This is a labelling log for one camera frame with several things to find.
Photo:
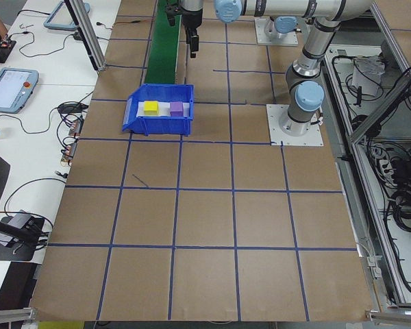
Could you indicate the purple cube block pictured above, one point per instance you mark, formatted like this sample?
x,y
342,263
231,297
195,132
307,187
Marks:
x,y
176,109

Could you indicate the yellow cube block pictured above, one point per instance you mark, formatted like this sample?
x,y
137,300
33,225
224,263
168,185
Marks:
x,y
151,108

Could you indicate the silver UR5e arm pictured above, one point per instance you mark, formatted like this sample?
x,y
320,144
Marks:
x,y
284,24
311,55

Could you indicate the green belt conveyor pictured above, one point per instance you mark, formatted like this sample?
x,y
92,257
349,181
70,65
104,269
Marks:
x,y
162,41

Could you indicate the blue plastic storage bin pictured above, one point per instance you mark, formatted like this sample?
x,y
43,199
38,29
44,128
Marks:
x,y
157,125

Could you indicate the black power adapter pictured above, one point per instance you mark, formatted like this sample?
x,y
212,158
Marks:
x,y
77,36

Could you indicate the light blue teach pendant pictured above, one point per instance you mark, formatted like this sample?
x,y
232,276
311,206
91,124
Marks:
x,y
10,89
66,15

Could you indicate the black flat adapter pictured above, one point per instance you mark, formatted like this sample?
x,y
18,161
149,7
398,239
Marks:
x,y
68,109

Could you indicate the small circuit board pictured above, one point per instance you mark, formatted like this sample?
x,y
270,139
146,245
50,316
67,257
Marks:
x,y
76,128
68,154

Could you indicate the black electronic box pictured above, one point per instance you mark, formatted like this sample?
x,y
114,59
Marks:
x,y
1,48

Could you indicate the white paper bag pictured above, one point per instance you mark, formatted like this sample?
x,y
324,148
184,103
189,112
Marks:
x,y
366,77

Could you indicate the white power strip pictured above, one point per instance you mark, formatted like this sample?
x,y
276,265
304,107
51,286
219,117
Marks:
x,y
385,168

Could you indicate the black power brick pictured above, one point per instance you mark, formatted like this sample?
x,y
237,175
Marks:
x,y
403,169

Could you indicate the dark grey hub box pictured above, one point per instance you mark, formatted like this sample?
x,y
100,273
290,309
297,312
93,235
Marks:
x,y
22,218

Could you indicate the black stand rod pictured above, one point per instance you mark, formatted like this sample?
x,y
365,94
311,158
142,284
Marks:
x,y
10,230

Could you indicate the white plug connector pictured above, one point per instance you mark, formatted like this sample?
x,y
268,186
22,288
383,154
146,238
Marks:
x,y
374,265

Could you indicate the aluminium profile bar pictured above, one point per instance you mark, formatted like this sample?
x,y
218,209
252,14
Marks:
x,y
10,313
394,312

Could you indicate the white square base plate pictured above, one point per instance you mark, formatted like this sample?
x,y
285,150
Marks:
x,y
260,37
274,137

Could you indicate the aluminium profile post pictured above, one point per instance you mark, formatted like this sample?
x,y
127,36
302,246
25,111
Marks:
x,y
87,34

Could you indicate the V-shaped metal bar frame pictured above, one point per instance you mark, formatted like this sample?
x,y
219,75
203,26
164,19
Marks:
x,y
387,103

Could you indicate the black stand base plate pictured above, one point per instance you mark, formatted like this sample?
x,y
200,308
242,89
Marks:
x,y
20,253

